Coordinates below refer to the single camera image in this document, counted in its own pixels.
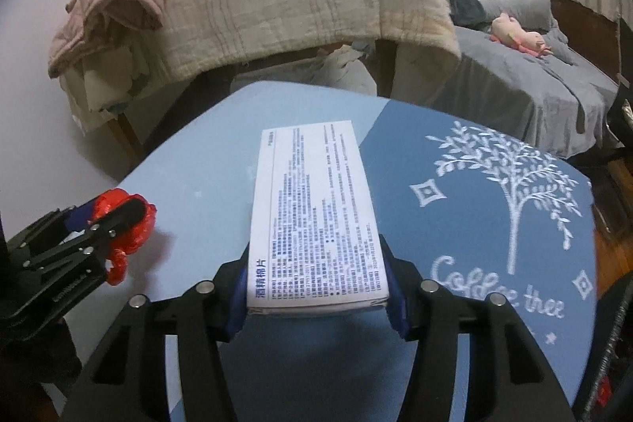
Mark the black office chair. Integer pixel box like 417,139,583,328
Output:
606,73,633,151

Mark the grey bed sheet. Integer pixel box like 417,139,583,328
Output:
429,27,618,159

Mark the wooden bed headboard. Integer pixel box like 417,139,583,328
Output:
550,0,633,81

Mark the pink plush toy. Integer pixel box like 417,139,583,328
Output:
490,13,552,58

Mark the dark blue clothes pile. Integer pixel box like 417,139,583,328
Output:
445,0,486,28

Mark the blue coffee tree tablecloth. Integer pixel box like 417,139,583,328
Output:
68,82,597,421

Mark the white cardboard box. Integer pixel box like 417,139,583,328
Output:
247,121,389,316

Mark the red plastic bag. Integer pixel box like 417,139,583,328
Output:
70,187,157,286

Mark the grey pillow and duvet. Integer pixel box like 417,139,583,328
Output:
478,0,559,34

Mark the black trash bin bag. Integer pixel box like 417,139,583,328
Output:
573,272,632,421

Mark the beige blanket on rack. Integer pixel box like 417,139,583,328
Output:
143,0,460,104

